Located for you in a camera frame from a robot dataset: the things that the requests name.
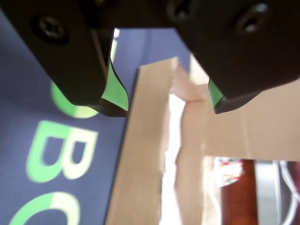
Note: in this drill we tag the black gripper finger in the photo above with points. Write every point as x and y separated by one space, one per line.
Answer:
58 58

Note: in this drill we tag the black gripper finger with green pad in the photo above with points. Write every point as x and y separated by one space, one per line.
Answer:
239 58

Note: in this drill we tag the brown cardboard box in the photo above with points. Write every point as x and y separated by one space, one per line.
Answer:
143 140

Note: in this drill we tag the grey WOWROBO mat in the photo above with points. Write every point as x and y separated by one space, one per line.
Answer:
21 105

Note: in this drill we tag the reddish brown panel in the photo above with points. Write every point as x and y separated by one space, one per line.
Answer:
239 201

